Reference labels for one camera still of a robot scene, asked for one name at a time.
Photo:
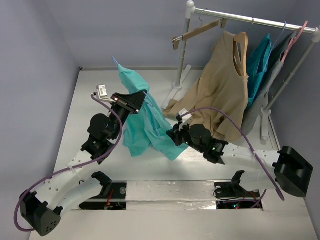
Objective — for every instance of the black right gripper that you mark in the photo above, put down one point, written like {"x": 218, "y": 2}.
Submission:
{"x": 178, "y": 135}

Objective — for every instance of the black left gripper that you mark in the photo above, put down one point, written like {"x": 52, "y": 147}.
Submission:
{"x": 131, "y": 103}

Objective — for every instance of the teal t shirt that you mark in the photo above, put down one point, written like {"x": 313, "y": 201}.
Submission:
{"x": 139, "y": 144}

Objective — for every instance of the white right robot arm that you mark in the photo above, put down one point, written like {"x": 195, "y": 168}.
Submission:
{"x": 256, "y": 170}

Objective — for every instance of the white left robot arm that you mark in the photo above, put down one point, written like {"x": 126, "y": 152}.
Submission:
{"x": 44, "y": 204}

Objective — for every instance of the grey hanging shirt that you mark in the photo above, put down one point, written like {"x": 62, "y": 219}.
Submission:
{"x": 262, "y": 99}

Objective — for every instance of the wooden clip hanger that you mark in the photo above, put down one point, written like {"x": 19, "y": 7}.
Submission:
{"x": 222, "y": 22}

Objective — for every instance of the turquoise hanging shirt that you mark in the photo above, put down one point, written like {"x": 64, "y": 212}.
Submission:
{"x": 257, "y": 66}

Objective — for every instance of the pink hanger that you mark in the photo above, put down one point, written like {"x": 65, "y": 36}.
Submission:
{"x": 293, "y": 41}

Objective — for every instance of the beige tank top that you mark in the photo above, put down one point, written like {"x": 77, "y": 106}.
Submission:
{"x": 218, "y": 99}

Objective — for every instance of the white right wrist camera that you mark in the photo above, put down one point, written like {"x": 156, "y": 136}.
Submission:
{"x": 184, "y": 117}

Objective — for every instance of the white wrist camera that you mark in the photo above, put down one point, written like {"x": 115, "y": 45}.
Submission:
{"x": 101, "y": 94}
{"x": 184, "y": 117}

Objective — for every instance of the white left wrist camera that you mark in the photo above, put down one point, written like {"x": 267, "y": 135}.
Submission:
{"x": 101, "y": 94}

